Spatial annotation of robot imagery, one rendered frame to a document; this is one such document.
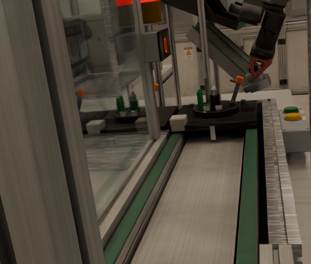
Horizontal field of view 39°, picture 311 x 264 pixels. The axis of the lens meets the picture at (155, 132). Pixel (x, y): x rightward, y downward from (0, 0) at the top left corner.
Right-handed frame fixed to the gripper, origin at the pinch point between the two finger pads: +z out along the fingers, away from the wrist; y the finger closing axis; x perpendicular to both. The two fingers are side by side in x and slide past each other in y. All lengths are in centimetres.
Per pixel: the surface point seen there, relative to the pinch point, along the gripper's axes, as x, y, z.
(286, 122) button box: 10.9, 21.4, 1.9
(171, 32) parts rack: -35, -41, 10
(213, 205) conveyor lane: -3, 62, 3
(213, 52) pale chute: -14.8, -12.8, 2.3
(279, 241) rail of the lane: 7, 80, -10
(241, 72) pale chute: -3.7, -10.5, 5.4
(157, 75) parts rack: -30.9, -7.7, 13.8
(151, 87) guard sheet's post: -25.2, 30.0, -1.1
